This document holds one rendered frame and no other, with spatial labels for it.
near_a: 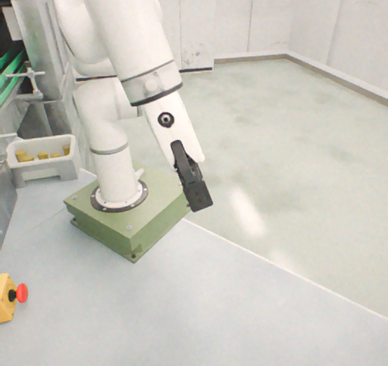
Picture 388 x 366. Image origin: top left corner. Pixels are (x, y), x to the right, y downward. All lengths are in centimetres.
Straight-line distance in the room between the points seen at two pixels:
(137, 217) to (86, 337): 28
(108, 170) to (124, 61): 42
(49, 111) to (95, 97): 122
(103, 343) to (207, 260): 29
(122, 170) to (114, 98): 19
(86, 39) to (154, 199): 48
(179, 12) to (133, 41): 426
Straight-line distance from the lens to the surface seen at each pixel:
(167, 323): 69
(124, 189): 79
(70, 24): 46
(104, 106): 68
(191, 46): 474
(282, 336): 70
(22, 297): 75
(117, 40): 37
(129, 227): 74
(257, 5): 553
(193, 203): 41
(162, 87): 37
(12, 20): 189
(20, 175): 112
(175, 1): 460
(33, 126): 194
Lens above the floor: 136
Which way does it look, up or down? 35 degrees down
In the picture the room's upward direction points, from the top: straight up
